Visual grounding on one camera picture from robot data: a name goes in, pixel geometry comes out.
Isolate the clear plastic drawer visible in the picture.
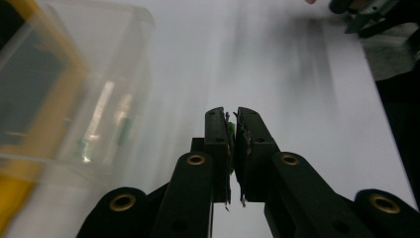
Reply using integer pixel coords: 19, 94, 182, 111
0, 0, 157, 238

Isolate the small green block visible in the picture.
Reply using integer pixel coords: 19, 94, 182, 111
227, 120, 237, 175

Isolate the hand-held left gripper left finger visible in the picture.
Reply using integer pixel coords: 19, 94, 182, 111
191, 105, 233, 204

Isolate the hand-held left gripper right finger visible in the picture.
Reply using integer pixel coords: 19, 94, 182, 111
233, 106, 281, 204

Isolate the yellow drawer organizer cabinet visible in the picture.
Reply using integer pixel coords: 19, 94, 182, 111
0, 0, 91, 234

